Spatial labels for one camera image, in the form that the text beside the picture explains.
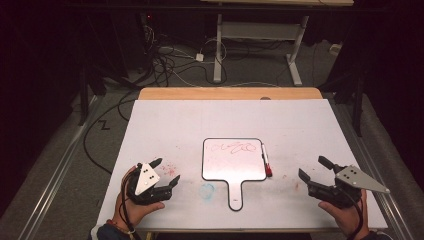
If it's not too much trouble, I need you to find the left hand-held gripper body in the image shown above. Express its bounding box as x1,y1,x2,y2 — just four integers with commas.
126,162,173,206

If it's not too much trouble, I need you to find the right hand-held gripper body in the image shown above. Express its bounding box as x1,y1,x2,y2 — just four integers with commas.
307,164,391,210

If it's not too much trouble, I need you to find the red whiteboard marker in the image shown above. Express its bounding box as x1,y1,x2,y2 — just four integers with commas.
260,143,273,178

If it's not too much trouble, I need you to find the white paddle whiteboard black rim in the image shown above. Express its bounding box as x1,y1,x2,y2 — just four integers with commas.
201,137,268,212

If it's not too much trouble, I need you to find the person's left hand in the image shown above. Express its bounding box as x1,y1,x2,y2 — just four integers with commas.
111,166,166,231

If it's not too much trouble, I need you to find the person's right hand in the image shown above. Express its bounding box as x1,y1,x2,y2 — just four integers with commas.
318,189,370,239

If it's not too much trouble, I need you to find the white table cover sheet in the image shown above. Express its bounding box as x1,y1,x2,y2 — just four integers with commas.
95,98,389,231

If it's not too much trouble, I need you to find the black metal stand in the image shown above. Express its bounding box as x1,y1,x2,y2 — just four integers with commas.
78,64,90,127
352,74,365,138

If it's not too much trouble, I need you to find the wooden table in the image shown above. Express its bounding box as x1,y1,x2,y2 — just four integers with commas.
137,87,379,234

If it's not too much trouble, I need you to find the left hand-held gripper black cable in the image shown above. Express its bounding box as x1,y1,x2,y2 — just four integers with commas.
119,166,139,236

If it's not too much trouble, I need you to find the hand-held gripper black cable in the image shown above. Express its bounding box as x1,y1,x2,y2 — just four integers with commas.
339,188,365,240
119,166,139,236

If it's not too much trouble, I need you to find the grey metal floor rail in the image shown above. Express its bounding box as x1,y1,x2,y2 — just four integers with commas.
16,95,105,240
333,99,416,240

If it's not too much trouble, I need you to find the right hand-held gripper black cable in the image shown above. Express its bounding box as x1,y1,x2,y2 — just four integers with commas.
339,188,365,240

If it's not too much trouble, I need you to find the long black floor cable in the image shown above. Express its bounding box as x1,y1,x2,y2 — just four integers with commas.
82,88,141,176

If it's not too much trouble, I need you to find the thin white floor cable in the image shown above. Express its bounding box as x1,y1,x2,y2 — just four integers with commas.
168,68,281,89

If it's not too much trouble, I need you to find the tangle of black cables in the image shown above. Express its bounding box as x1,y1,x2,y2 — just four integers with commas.
138,24,231,88

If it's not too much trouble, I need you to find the white metal desk frame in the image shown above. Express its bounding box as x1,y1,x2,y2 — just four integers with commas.
199,0,355,87

